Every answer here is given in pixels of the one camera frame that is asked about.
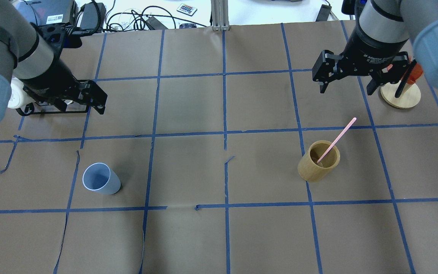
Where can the white mug left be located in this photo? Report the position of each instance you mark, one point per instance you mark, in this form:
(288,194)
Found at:
(19,98)

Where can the black projector box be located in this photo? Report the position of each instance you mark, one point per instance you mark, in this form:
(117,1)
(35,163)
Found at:
(43,12)

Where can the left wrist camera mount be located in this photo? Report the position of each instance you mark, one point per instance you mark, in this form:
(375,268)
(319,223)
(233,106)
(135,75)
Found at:
(57,35)

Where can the black wire mug rack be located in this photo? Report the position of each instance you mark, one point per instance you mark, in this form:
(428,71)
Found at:
(72,108)

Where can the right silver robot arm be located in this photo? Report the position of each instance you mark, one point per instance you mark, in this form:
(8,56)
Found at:
(390,37)

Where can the pink chopstick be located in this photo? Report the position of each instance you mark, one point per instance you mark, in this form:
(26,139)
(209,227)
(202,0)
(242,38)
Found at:
(336,140)

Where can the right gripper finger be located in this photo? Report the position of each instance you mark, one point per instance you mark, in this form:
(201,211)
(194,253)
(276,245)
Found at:
(323,86)
(373,85)

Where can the orange mug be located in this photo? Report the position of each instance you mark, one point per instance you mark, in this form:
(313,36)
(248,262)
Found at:
(413,73)

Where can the small remote control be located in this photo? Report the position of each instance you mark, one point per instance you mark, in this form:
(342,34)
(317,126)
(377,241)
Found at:
(186,9)

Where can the black power brick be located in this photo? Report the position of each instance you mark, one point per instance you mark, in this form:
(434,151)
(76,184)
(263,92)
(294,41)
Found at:
(90,17)

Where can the bamboo cup holder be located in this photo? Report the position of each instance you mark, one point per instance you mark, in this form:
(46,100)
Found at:
(312,172)

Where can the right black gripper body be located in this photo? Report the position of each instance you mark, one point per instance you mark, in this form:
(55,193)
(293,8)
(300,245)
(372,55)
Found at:
(372,50)

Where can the aluminium frame post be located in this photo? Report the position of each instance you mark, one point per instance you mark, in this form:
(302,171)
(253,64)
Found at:
(220,15)

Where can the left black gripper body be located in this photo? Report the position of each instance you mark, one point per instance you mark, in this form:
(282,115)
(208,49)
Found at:
(53,79)

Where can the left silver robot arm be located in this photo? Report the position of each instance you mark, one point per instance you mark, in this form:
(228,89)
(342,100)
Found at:
(31,53)

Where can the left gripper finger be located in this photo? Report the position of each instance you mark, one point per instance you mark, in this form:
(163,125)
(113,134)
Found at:
(43,106)
(100,109)

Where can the light blue plastic cup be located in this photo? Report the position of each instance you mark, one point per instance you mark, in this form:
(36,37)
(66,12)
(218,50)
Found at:
(101,179)

